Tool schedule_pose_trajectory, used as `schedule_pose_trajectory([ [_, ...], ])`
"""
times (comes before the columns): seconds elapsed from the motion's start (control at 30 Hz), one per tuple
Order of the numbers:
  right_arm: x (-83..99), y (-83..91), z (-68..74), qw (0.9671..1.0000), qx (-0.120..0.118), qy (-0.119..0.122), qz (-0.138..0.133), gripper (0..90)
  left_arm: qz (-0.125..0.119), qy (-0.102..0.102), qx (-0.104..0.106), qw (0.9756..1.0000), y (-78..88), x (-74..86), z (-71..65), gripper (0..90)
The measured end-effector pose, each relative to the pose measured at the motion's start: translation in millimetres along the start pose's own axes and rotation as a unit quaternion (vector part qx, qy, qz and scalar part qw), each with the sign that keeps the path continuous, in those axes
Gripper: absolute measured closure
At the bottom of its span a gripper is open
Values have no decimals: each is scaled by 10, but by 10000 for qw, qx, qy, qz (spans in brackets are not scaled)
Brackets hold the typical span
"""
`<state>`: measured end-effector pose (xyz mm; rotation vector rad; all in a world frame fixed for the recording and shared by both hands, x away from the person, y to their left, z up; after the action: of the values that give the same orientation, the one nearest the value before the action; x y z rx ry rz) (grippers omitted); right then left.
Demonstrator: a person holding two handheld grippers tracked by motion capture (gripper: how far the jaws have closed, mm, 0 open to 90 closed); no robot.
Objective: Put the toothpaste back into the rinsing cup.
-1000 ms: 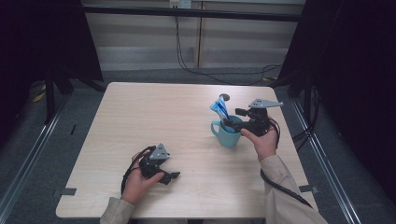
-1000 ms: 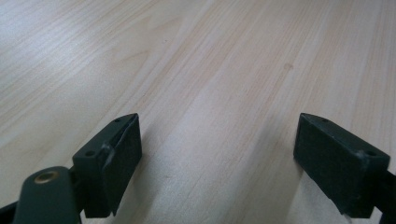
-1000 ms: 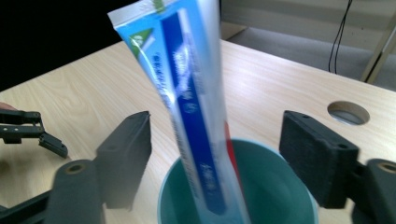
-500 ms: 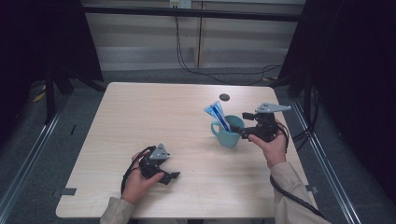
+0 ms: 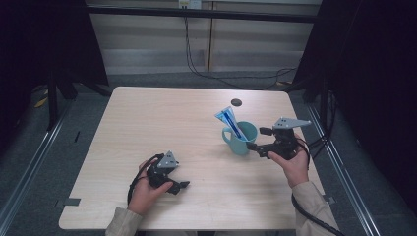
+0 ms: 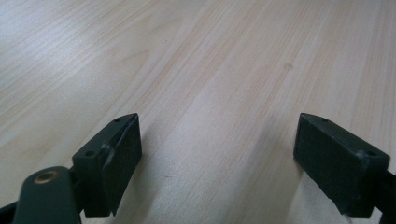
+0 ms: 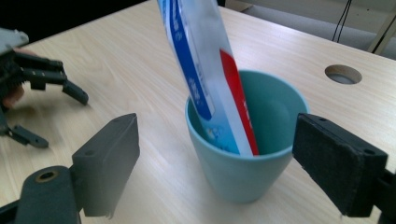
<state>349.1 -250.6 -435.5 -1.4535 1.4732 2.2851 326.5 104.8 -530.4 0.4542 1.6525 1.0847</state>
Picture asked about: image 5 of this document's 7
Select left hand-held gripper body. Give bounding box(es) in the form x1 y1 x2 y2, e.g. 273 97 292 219
146 150 180 190

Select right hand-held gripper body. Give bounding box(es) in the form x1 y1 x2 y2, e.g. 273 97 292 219
272 117 313 161

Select teal cup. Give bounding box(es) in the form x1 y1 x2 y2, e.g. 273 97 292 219
221 121 259 156

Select blue white toothpaste tube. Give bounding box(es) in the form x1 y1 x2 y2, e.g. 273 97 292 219
214 105 250 143

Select person's left hand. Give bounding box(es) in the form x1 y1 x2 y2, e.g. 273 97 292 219
127 158 174 216

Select person's right hand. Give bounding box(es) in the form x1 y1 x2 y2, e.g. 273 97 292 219
267 132 311 189

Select dark curtain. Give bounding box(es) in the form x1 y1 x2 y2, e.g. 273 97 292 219
292 0 417 208
0 0 110 155

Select black stand leg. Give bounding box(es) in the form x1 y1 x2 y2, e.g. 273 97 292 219
46 73 61 132

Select black horizontal bar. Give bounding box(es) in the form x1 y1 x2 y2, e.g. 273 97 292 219
87 5 321 24

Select yellow floor scrap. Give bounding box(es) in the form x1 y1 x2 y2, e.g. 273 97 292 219
32 95 49 109

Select black floor cables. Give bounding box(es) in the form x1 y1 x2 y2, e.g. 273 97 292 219
307 90 339 161

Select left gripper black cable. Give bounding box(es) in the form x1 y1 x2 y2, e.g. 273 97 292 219
126 152 165 207

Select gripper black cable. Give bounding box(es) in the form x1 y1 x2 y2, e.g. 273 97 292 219
290 137 346 236
126 152 165 207

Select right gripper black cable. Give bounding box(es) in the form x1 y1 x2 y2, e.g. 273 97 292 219
290 137 346 236

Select metal floor rail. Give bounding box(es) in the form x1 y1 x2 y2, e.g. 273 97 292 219
0 104 73 228
306 103 382 236

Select black hanging wall cables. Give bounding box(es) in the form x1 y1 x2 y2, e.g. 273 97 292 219
182 16 298 90

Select white wall socket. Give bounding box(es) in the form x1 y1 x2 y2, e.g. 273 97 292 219
178 0 203 10

